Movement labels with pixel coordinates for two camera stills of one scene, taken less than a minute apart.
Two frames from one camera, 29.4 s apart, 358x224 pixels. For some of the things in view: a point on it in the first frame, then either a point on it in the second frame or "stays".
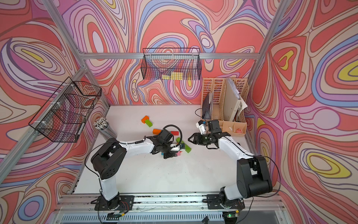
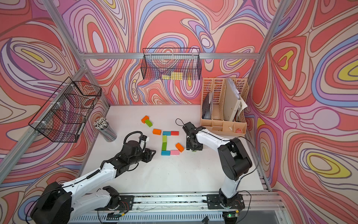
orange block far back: x=144 y=118 stays
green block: x=148 y=123 stays
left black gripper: x=170 y=155 -> x=147 y=153
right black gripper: x=197 y=140 -> x=189 y=146
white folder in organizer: x=233 y=104 stays
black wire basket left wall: x=61 y=118 stays
